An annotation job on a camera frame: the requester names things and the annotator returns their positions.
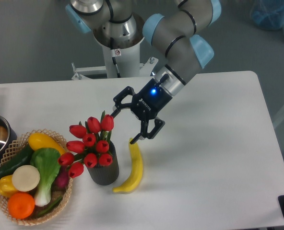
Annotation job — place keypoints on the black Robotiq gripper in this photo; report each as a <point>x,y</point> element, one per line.
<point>150,101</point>

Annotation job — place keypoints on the red tulip bouquet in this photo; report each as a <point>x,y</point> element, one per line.
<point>89,134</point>

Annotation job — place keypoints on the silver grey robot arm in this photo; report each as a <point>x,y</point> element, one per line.
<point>120,32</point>

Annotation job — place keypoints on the dark grey ribbed vase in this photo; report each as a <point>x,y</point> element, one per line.
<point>102,163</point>

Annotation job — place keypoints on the yellow banana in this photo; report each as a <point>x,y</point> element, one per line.
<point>135,177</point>

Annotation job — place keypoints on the green bok choy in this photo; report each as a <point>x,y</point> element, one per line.
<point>46,162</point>

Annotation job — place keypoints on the yellow squash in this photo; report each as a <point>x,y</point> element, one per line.
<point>40,140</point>

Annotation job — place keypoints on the purple red onion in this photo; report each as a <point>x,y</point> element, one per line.
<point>62,178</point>

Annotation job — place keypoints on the dark green cucumber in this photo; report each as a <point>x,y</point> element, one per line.
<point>23,157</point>

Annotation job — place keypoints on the green chili pepper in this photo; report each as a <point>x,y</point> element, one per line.
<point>49,208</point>

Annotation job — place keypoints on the white round radish slice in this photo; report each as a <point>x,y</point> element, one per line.
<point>26,178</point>

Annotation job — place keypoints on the woven wicker basket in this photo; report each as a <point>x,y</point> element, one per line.
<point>56,192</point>

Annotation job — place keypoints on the blue plastic bag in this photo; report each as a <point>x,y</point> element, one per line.
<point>268,14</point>

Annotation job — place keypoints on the orange fruit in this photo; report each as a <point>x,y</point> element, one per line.
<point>21,205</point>

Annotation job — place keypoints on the yellow bell pepper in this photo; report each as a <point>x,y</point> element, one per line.
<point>7,188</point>

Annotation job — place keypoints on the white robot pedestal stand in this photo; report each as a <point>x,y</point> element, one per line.
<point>119,63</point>

